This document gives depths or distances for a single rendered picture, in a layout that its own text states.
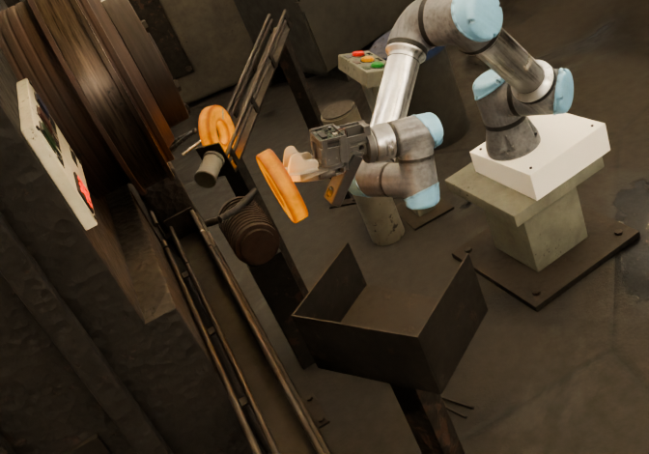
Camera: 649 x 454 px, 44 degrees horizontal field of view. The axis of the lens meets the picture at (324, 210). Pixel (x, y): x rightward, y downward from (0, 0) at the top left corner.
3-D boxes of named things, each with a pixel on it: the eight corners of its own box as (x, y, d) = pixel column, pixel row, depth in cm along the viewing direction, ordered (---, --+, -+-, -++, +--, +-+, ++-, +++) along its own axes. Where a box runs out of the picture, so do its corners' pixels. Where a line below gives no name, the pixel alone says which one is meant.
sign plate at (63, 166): (86, 231, 120) (20, 131, 110) (71, 170, 142) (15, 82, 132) (99, 223, 120) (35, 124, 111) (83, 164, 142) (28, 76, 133)
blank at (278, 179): (273, 180, 148) (289, 170, 148) (246, 144, 160) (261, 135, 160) (302, 237, 157) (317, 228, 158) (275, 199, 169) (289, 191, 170)
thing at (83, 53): (164, 230, 150) (29, 1, 126) (127, 148, 190) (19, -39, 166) (194, 213, 151) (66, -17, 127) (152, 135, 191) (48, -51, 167)
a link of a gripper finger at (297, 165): (268, 155, 155) (313, 144, 157) (272, 182, 158) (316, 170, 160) (273, 160, 152) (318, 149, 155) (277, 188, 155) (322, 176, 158)
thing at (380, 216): (380, 251, 272) (327, 124, 245) (367, 236, 282) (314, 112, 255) (410, 234, 273) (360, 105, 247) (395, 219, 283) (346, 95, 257)
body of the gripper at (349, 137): (305, 129, 160) (360, 116, 163) (310, 167, 164) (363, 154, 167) (319, 142, 153) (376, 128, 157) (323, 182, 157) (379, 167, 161)
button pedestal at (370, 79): (418, 234, 272) (358, 76, 240) (388, 206, 292) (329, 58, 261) (458, 212, 274) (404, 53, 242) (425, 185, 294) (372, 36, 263)
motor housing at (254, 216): (302, 378, 235) (227, 240, 208) (279, 338, 254) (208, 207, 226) (340, 355, 237) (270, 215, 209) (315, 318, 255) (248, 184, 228)
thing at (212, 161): (200, 190, 214) (189, 173, 210) (210, 168, 220) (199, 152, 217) (219, 185, 211) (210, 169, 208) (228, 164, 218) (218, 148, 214)
